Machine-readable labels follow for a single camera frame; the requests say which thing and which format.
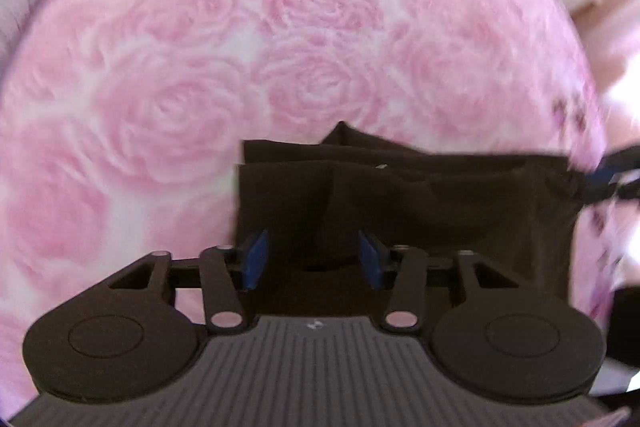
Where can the person's dark clothing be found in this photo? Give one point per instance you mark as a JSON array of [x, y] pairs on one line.
[[627, 337]]

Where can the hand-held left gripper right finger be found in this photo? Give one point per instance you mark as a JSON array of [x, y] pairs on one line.
[[372, 259]]

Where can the pink rose bed sheet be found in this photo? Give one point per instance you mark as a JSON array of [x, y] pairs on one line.
[[200, 57]]

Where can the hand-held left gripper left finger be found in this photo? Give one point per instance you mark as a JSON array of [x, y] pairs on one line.
[[256, 259]]

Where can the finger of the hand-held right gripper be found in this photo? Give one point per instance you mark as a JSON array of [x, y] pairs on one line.
[[610, 196], [617, 167]]

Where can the dark brown long-sleeve shirt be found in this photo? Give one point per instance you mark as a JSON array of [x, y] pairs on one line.
[[450, 217]]

